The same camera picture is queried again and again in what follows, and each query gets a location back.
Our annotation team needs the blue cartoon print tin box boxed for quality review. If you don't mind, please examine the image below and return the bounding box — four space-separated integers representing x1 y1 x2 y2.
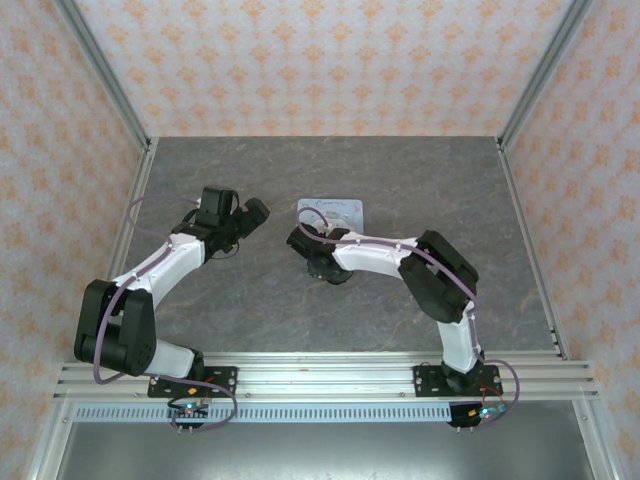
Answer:
296 198 364 236

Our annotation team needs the grey metal panel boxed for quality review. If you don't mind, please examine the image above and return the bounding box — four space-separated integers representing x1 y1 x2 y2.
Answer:
52 422 604 480

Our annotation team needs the aluminium table side rail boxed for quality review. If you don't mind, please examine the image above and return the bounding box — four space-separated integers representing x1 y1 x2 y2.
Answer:
79 137 160 362
497 139 569 361

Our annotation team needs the aluminium mounting rail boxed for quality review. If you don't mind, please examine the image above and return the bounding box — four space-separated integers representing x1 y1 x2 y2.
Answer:
52 352 599 401

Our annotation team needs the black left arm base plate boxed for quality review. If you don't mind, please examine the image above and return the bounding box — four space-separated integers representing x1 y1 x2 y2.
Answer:
147 366 239 400

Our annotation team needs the grey slotted cable duct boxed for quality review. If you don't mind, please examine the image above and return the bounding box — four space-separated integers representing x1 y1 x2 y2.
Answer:
73 403 546 424

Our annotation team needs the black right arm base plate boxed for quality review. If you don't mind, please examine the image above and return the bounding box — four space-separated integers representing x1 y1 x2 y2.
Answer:
412 364 501 399

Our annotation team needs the aluminium frame post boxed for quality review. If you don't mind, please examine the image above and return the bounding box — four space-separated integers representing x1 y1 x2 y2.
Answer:
52 0 152 151
497 0 596 151

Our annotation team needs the aluminium lower frame bar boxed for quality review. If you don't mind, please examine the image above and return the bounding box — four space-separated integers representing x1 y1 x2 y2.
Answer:
27 399 76 480
572 399 626 480

